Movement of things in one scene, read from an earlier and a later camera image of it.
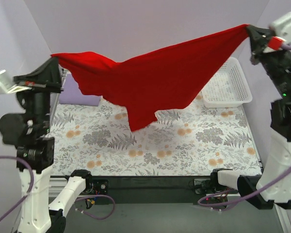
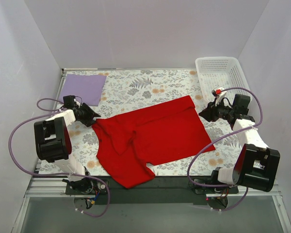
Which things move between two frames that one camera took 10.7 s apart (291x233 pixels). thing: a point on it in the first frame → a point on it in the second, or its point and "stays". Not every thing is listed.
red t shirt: x=142 y=88 → x=164 y=131
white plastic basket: x=229 y=88 stays
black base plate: x=153 y=189 stays
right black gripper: x=262 y=48 → x=211 y=113
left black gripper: x=40 y=86 → x=86 y=114
